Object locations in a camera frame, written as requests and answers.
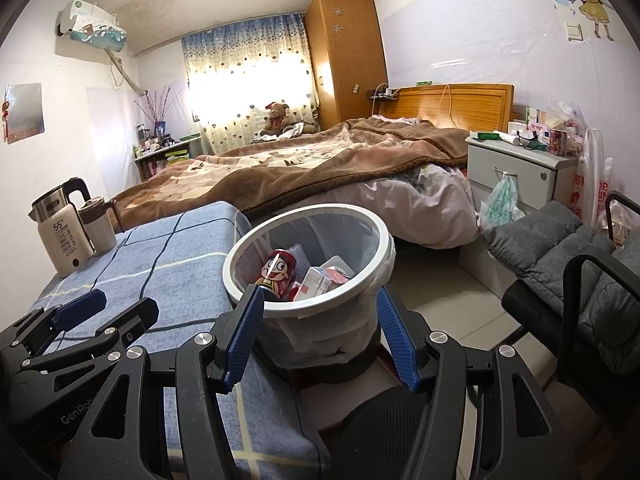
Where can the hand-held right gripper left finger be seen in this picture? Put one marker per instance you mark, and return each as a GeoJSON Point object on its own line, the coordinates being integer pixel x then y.
{"type": "Point", "coordinates": [245, 335]}

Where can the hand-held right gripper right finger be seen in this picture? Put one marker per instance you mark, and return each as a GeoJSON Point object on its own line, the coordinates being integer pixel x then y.
{"type": "Point", "coordinates": [395, 340]}

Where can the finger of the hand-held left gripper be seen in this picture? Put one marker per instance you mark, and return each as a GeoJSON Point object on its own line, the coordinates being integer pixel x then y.
{"type": "Point", "coordinates": [130, 322]}
{"type": "Point", "coordinates": [80, 307]}

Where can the red cartoon drink can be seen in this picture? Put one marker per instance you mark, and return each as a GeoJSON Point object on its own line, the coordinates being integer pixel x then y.
{"type": "Point", "coordinates": [275, 275]}

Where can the white round trash bin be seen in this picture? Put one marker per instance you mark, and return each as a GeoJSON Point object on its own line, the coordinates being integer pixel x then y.
{"type": "Point", "coordinates": [310, 310]}

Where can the red white milk carton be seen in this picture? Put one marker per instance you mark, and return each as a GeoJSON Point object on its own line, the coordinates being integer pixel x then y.
{"type": "Point", "coordinates": [312, 285]}

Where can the translucent plastic bin liner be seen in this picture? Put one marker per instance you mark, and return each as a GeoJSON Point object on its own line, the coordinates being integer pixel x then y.
{"type": "Point", "coordinates": [325, 340]}

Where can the beige steel electric kettle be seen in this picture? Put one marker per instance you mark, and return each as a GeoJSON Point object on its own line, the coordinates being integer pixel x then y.
{"type": "Point", "coordinates": [60, 240]}

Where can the dark round base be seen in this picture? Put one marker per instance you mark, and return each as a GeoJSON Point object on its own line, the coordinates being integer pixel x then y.
{"type": "Point", "coordinates": [325, 370]}

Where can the beige brown lidded mug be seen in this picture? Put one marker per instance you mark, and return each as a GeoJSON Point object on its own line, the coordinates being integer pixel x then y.
{"type": "Point", "coordinates": [102, 230]}

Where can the black mesh surface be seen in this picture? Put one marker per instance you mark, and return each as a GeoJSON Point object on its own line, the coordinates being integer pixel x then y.
{"type": "Point", "coordinates": [380, 435]}

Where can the light bed sheet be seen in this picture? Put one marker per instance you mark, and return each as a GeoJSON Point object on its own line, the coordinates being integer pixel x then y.
{"type": "Point", "coordinates": [425, 210]}

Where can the black office chair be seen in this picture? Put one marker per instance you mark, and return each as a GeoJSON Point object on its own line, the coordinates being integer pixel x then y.
{"type": "Point", "coordinates": [530, 310]}

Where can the cluttered desk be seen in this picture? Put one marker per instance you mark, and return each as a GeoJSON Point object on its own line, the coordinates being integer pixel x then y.
{"type": "Point", "coordinates": [165, 157]}

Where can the green printed plastic bag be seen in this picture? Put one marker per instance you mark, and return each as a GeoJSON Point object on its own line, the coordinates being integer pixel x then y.
{"type": "Point", "coordinates": [502, 205]}

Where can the brown patterned blanket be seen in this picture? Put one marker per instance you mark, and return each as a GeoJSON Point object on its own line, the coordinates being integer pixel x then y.
{"type": "Point", "coordinates": [300, 170]}

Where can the grey quilted chair cushion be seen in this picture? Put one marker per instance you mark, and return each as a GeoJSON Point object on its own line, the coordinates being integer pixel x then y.
{"type": "Point", "coordinates": [565, 260]}

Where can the red hanging ornament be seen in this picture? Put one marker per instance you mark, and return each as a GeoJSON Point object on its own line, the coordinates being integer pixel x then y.
{"type": "Point", "coordinates": [5, 120]}

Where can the white nightstand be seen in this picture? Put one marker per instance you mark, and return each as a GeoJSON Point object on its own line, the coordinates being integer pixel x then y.
{"type": "Point", "coordinates": [520, 170]}

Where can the vase of bare branches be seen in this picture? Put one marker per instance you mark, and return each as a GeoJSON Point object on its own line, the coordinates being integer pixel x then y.
{"type": "Point", "coordinates": [157, 110]}

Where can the brown teddy bear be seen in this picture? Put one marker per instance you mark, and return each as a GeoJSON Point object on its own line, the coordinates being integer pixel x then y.
{"type": "Point", "coordinates": [276, 117]}

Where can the green white flat box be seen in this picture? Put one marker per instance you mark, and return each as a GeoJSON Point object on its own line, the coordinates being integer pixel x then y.
{"type": "Point", "coordinates": [485, 135]}

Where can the air conditioner pipe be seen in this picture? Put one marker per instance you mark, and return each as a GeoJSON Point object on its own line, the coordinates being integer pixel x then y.
{"type": "Point", "coordinates": [125, 75]}

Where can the small shelf with power strip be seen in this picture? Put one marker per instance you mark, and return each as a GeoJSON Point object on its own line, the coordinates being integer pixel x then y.
{"type": "Point", "coordinates": [382, 95]}

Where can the wooden bed headboard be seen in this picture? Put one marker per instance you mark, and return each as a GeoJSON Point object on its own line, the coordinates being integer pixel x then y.
{"type": "Point", "coordinates": [475, 105]}

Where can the white red printed shopping bag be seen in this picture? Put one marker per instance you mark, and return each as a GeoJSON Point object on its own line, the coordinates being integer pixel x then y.
{"type": "Point", "coordinates": [597, 185]}

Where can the pile of small boxes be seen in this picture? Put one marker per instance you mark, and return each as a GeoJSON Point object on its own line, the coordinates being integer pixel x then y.
{"type": "Point", "coordinates": [550, 127]}

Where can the wooden wardrobe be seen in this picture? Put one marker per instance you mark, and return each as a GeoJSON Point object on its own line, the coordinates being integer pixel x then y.
{"type": "Point", "coordinates": [345, 60]}

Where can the blue cream dotted curtain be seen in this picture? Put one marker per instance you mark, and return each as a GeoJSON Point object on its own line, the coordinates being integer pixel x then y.
{"type": "Point", "coordinates": [240, 50]}

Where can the silver wall sheet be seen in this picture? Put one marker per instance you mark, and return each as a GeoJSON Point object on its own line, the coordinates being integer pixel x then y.
{"type": "Point", "coordinates": [25, 112]}

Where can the wall air conditioner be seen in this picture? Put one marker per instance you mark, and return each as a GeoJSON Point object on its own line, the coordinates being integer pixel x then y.
{"type": "Point", "coordinates": [90, 25]}

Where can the white wall switch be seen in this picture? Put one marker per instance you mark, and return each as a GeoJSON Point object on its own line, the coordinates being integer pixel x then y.
{"type": "Point", "coordinates": [574, 31]}

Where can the cartoon wall sticker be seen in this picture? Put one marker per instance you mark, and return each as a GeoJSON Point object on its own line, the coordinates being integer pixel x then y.
{"type": "Point", "coordinates": [590, 0]}

